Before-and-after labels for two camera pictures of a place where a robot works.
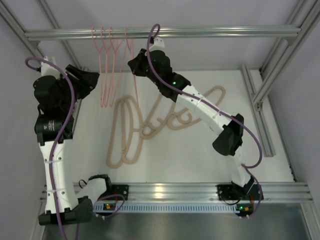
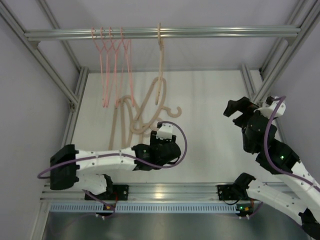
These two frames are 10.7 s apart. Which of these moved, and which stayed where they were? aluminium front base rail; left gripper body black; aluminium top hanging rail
Moved: left gripper body black
Stayed: aluminium front base rail; aluminium top hanging rail
